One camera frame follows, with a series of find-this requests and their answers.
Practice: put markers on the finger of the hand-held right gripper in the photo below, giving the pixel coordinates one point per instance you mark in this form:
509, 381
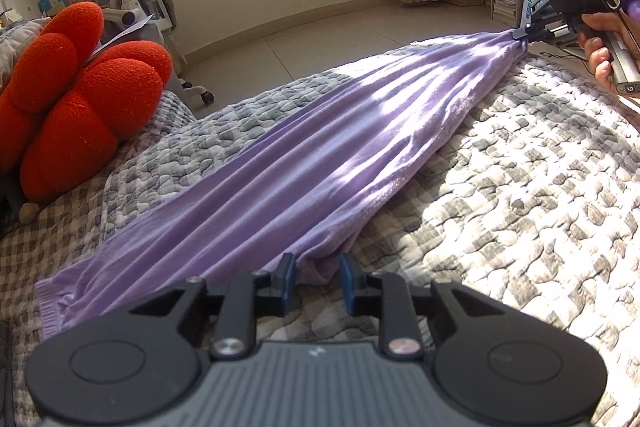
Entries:
522, 32

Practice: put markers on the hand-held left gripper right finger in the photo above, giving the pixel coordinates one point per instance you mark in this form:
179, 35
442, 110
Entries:
346, 287

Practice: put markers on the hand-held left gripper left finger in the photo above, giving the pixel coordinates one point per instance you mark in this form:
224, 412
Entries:
286, 287

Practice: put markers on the purple pants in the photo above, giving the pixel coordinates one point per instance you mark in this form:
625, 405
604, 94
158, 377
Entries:
300, 167

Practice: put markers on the person's right hand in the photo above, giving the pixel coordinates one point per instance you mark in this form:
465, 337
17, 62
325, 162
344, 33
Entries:
600, 24

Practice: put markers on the grey checkered quilt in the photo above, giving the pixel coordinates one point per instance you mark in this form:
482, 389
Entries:
500, 207

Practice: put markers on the red flower cushion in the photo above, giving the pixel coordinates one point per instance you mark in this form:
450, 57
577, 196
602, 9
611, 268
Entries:
85, 107

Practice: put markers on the white paper tag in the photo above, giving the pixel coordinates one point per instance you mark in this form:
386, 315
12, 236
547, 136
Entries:
125, 34

